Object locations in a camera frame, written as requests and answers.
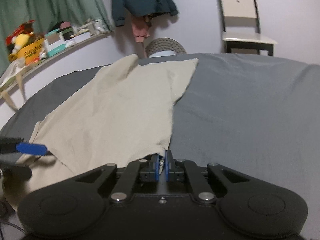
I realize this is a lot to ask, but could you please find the teal white cardboard box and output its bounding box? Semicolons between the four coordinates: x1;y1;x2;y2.
43;29;66;57

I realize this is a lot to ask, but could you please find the curved windowsill shelf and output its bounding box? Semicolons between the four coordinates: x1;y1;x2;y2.
0;29;115;93

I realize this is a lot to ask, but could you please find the yellow cardboard box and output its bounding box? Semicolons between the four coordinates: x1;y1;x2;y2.
17;38;44;65

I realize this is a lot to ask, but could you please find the grey bed sheet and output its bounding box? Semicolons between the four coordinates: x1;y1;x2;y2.
0;52;320;240

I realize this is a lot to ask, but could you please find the round grey woven stool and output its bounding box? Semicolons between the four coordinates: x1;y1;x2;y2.
145;37;187;56

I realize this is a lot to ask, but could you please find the beige t-shirt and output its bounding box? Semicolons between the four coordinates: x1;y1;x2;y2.
4;54;198;209

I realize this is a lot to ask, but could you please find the white black wooden chair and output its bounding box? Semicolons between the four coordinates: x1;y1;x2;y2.
217;0;277;56

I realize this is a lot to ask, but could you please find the green curtain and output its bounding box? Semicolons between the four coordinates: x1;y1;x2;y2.
1;0;113;72

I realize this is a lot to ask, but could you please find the pink hanging garment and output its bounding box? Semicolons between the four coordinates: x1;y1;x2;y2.
131;15;151;43

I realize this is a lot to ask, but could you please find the white plastic bucket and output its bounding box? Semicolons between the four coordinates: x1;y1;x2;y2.
149;50;176;58

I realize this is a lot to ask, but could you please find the yellow plush toy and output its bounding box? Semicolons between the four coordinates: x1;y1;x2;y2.
8;32;34;62

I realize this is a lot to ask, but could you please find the beige tote bag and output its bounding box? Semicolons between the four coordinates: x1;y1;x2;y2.
1;57;27;111

